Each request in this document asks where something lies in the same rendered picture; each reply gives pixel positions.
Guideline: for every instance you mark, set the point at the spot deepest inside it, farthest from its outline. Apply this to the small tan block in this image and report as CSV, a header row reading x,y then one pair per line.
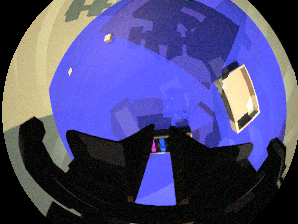
x,y
108,38

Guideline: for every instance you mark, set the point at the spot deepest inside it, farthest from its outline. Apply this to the beige open tray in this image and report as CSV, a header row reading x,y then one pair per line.
x,y
238,94

